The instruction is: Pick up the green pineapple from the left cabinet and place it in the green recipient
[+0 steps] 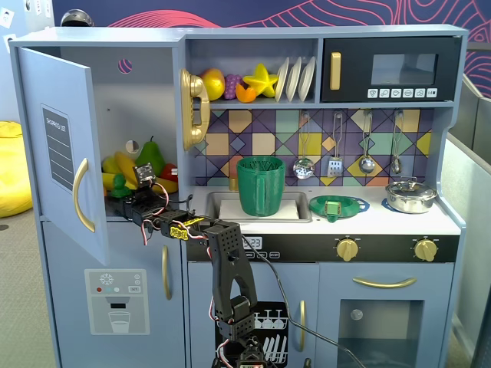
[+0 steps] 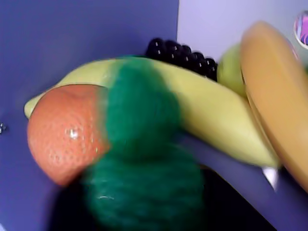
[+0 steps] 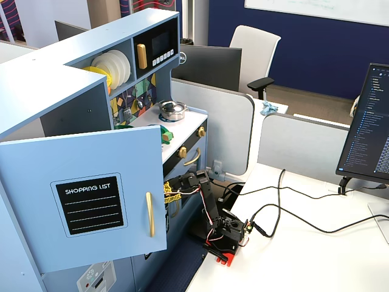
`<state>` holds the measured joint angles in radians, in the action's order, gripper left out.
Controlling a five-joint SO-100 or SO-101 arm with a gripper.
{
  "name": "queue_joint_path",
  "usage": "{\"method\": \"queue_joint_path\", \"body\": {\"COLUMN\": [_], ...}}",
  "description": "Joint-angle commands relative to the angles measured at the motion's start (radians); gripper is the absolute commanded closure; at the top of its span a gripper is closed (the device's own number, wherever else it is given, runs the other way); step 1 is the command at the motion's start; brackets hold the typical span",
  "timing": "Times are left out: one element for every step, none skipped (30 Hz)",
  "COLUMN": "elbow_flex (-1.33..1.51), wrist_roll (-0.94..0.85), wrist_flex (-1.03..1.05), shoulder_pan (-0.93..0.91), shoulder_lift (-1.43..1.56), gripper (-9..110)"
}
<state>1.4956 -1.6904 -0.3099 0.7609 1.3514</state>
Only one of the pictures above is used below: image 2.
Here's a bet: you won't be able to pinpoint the green toy pineapple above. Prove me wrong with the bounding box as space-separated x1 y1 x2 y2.
81 55 208 231

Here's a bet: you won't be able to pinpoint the yellow toy banana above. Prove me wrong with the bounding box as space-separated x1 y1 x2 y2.
24 57 281 168

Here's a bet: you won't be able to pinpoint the black toy grapes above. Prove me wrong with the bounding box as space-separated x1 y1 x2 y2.
145 38 218 82

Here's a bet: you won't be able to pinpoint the yellow green toy fruit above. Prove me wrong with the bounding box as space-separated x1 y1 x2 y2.
216 43 247 98

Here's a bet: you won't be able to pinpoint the orange toy fruit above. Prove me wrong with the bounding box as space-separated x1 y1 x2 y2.
26 84 112 187

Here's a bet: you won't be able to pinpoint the tan oblong toy food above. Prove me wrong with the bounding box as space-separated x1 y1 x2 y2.
240 21 308 197

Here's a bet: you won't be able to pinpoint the purple patterned round can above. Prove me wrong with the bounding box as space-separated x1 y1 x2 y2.
294 11 308 47

